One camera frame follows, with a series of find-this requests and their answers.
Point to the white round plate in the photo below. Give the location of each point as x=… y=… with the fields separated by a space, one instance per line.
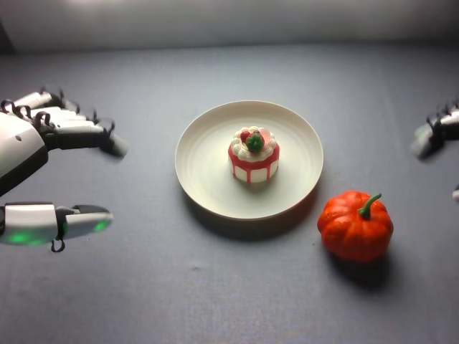
x=208 y=179

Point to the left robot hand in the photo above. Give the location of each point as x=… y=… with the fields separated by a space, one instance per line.
x=21 y=143

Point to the orange toy pumpkin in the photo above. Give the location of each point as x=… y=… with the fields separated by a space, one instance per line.
x=351 y=229

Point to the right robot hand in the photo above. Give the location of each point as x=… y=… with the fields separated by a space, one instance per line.
x=430 y=139

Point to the toy strawberry cream cake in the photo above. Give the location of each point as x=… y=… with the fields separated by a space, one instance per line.
x=254 y=161

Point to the grey table cloth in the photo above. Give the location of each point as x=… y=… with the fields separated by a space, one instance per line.
x=143 y=286

